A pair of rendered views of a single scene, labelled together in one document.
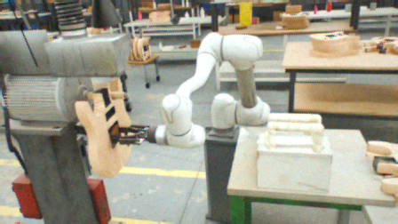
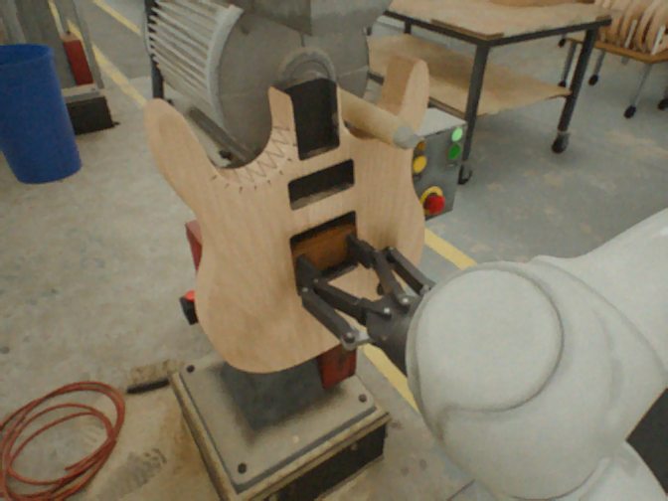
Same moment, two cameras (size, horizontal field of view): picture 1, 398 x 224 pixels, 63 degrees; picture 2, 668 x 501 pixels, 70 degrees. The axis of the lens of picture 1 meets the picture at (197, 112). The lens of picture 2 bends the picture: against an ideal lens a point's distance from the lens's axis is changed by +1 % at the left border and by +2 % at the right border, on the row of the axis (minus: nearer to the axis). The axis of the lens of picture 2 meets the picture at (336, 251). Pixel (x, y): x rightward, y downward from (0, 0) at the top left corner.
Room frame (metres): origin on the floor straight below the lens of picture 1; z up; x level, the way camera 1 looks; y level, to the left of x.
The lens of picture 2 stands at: (0.98, 0.04, 1.47)
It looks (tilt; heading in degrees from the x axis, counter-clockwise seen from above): 37 degrees down; 42
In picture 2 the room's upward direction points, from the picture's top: straight up
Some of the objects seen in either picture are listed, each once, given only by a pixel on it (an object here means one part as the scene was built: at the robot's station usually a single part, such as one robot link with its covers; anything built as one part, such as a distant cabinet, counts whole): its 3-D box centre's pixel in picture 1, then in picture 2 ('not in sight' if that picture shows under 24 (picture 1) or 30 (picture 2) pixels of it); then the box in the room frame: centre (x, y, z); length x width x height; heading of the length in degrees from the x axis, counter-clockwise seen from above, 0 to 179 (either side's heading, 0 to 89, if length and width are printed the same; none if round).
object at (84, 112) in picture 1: (86, 111); (193, 150); (1.21, 0.44, 1.26); 0.07 x 0.04 x 0.10; 166
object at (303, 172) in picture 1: (292, 162); not in sight; (1.10, -0.36, 1.02); 0.27 x 0.15 x 0.17; 76
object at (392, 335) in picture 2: (147, 134); (406, 327); (1.29, 0.23, 1.09); 0.09 x 0.08 x 0.07; 76
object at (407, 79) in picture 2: (115, 88); (396, 95); (1.46, 0.38, 1.27); 0.07 x 0.04 x 0.09; 166
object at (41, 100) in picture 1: (48, 94); (251, 54); (1.51, 0.72, 1.25); 0.41 x 0.27 x 0.26; 76
